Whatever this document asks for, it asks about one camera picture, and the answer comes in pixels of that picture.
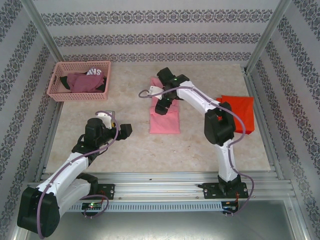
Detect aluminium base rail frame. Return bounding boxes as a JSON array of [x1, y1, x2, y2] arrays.
[[23, 164, 297, 202]]

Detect folded orange t-shirt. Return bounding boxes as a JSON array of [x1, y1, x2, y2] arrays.
[[216, 94, 255, 135]]

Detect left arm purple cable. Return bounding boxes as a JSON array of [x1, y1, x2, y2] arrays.
[[35, 109, 120, 238]]

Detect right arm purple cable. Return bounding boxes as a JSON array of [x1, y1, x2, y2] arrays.
[[138, 85, 256, 217]]

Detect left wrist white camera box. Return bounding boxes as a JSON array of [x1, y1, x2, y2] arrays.
[[95, 109, 117, 130]]

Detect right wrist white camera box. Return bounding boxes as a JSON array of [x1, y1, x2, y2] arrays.
[[146, 85, 165, 99]]

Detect aluminium corner post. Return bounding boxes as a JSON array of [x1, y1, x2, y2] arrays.
[[246, 0, 292, 73], [23, 0, 63, 68]]

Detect pink plastic basket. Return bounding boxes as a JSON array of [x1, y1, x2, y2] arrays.
[[46, 60, 112, 102]]

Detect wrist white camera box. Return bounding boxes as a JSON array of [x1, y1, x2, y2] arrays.
[[95, 109, 117, 130], [146, 85, 165, 99]]

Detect pink t-shirt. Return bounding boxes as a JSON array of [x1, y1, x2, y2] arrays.
[[149, 76, 181, 135]]

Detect clothes in basket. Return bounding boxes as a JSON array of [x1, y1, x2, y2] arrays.
[[59, 66, 108, 93]]

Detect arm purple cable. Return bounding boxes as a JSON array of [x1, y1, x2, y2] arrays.
[[35, 109, 120, 238], [138, 85, 256, 217]]

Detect maroon t-shirt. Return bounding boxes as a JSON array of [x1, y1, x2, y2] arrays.
[[66, 72, 106, 93]]

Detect grey slotted cable duct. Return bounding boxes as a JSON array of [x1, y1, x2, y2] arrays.
[[67, 201, 223, 212]]

